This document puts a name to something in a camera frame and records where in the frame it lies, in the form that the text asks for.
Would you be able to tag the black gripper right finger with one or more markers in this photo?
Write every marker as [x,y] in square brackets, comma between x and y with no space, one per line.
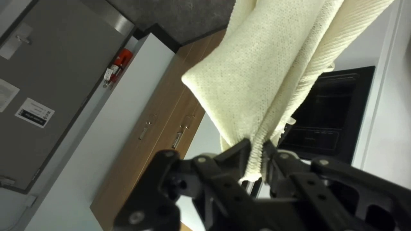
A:
[325,193]

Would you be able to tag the wooden cabinet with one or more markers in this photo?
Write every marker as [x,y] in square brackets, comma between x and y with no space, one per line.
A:
[146,162]

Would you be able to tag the grey door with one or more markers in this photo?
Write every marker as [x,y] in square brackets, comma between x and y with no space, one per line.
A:
[65,77]

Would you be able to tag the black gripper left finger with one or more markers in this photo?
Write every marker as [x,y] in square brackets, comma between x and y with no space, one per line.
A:
[201,188]

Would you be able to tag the red fire extinguisher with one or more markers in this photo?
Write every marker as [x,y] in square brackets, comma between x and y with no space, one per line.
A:
[122,59]

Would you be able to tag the white paper notice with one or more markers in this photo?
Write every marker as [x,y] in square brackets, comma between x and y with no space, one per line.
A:
[7,94]

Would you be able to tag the white black door sign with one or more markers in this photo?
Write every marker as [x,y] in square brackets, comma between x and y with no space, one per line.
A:
[35,112]

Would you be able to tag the black built-in appliance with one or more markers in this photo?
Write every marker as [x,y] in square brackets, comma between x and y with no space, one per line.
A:
[334,116]

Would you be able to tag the pale yellow blanket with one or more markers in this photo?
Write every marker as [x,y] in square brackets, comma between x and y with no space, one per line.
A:
[257,77]

